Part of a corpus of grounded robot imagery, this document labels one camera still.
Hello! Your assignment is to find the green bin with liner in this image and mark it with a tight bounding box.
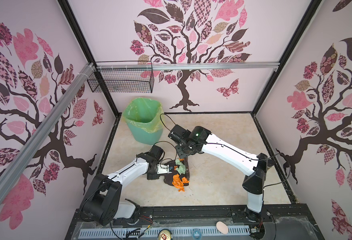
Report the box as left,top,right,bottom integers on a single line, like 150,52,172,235
122,98,164,145

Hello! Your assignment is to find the beige oval disc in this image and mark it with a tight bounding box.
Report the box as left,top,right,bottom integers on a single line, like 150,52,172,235
216,221,229,235

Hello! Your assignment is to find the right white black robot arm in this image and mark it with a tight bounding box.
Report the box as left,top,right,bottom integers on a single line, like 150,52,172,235
168,125,270,215

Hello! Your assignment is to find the black wire basket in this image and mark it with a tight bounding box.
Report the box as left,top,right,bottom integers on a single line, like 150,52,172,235
87,60,155,94

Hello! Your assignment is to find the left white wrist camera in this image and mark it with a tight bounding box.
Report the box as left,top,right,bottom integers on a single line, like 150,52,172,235
157,164,174,175

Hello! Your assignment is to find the silver aluminium rail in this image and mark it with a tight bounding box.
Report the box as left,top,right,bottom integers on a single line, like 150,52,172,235
0,63,95,205
97,62,280,71

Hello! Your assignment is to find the dark brown hand brush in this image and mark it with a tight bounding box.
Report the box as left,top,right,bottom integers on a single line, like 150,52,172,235
184,157,190,180

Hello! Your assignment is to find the orange scrap right middle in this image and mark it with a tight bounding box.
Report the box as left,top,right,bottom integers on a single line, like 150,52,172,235
172,174,190,192

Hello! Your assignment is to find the silver aluminium rail back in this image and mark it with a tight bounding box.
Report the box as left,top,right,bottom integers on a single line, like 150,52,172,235
97,62,280,71

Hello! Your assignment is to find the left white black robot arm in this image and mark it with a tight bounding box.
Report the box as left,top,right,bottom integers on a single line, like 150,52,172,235
80,146,170,226

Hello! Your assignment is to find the silver aluminium rail left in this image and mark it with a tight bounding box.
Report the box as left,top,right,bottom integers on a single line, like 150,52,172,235
0,63,95,205

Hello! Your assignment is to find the dark brown dustpan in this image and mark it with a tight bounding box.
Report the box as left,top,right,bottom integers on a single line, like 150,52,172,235
164,158,190,192

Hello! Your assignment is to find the green scrap front right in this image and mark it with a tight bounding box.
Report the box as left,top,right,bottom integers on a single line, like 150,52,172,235
175,159,187,175

